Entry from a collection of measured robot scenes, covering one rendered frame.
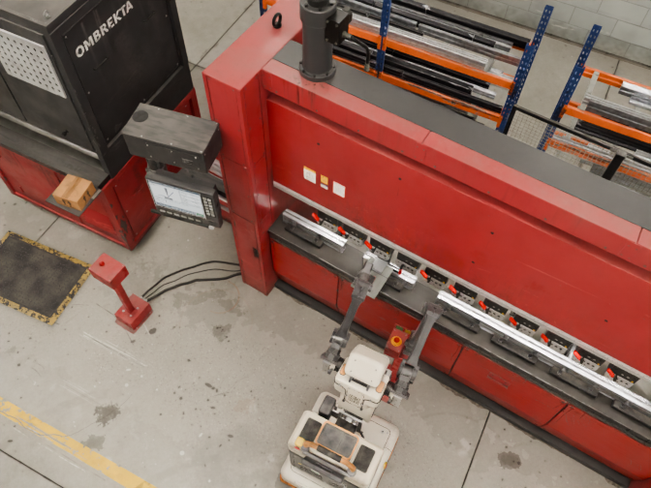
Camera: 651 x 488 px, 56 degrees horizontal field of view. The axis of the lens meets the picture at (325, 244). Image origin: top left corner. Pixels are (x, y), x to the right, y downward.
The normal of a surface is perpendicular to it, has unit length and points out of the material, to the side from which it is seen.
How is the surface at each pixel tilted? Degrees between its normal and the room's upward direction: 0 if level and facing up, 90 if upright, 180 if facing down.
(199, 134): 0
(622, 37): 90
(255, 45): 0
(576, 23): 90
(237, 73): 0
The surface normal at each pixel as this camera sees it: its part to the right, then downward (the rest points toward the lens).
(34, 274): 0.02, -0.53
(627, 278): -0.53, 0.71
